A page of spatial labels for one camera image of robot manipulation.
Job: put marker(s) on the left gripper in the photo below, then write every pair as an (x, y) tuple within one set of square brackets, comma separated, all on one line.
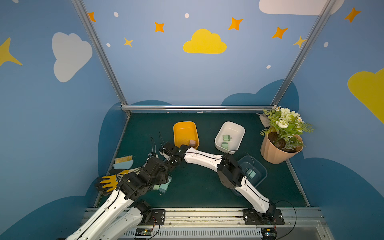
[(162, 174)]

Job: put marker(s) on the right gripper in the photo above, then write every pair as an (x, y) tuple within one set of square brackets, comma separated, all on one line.
[(167, 149)]

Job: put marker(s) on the green plug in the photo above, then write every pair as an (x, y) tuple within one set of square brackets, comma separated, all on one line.
[(227, 138), (225, 145), (251, 173)]

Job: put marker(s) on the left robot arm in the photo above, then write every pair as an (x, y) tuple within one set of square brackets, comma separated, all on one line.
[(120, 212)]

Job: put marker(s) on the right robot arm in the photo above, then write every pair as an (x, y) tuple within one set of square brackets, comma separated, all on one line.
[(229, 171)]

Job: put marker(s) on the yellow storage box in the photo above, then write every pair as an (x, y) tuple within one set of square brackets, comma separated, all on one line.
[(184, 132)]

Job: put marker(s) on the white storage box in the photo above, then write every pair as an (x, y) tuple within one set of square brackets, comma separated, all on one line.
[(236, 132)]

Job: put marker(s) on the clear blue storage box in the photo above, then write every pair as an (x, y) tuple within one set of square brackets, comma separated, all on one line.
[(249, 162)]

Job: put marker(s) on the yellow work glove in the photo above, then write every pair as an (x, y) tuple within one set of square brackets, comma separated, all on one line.
[(106, 184)]

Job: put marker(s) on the blue plug bottom middle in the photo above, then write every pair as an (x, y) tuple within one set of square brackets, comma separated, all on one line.
[(163, 188)]

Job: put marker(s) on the potted artificial plant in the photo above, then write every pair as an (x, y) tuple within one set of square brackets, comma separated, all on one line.
[(282, 137)]

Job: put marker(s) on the brush with blue handle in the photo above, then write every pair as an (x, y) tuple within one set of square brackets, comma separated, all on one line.
[(123, 162)]

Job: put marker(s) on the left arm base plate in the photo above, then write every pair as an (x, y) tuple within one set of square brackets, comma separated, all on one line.
[(155, 215)]

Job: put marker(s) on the aluminium frame rail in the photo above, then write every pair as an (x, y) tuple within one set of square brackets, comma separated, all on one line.
[(193, 108)]

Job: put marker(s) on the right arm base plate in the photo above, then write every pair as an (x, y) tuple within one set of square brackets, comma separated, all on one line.
[(251, 217)]

